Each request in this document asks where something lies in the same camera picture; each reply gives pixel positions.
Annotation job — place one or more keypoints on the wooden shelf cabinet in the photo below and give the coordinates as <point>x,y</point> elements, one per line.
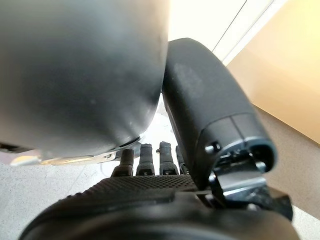
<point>287,75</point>

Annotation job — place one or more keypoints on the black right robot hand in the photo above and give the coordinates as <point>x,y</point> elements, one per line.
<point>205,100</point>

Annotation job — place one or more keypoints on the grey metal pot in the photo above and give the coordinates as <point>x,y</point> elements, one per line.
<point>75,75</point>

